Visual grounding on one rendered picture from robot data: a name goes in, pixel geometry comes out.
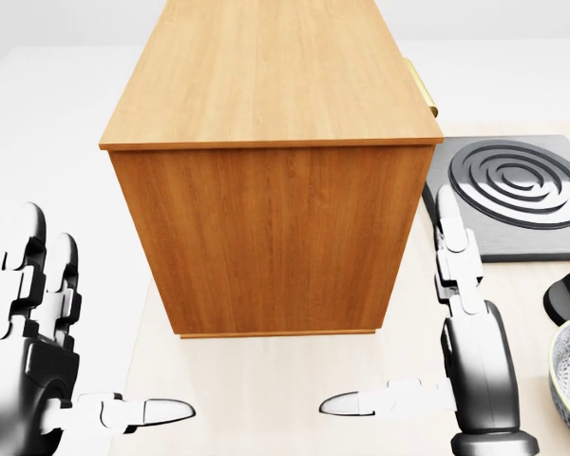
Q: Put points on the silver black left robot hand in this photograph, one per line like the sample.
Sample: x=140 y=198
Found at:
x=47 y=366

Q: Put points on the flat dark stove plate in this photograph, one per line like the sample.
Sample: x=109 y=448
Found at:
x=513 y=195

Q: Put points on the wooden cabinet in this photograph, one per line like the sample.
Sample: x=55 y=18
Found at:
x=271 y=190

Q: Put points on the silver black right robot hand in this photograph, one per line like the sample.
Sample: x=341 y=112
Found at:
x=480 y=361

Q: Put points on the round black knob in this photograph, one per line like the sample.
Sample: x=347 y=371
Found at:
x=567 y=297

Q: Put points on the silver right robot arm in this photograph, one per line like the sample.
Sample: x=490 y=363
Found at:
x=494 y=444

